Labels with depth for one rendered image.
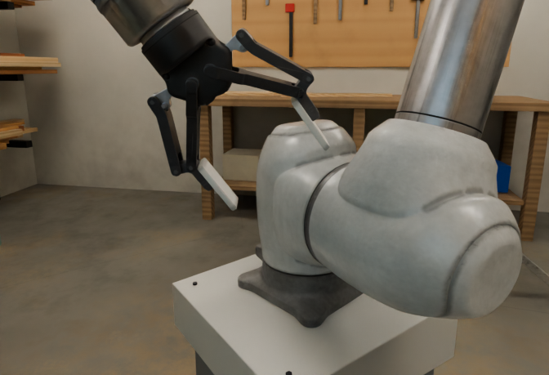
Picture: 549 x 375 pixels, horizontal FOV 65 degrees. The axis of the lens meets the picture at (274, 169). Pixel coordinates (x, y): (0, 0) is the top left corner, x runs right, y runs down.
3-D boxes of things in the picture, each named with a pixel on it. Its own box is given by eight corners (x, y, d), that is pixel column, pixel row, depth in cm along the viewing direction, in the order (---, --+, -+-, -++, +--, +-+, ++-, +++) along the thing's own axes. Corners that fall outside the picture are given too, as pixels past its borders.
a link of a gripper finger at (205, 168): (201, 165, 51) (196, 168, 51) (237, 208, 53) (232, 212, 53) (205, 156, 54) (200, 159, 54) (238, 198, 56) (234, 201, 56)
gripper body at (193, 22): (201, 1, 49) (250, 69, 52) (145, 46, 51) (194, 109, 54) (189, 2, 42) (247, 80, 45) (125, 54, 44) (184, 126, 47)
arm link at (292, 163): (319, 225, 82) (314, 109, 76) (390, 261, 67) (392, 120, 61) (243, 248, 74) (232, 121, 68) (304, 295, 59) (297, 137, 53)
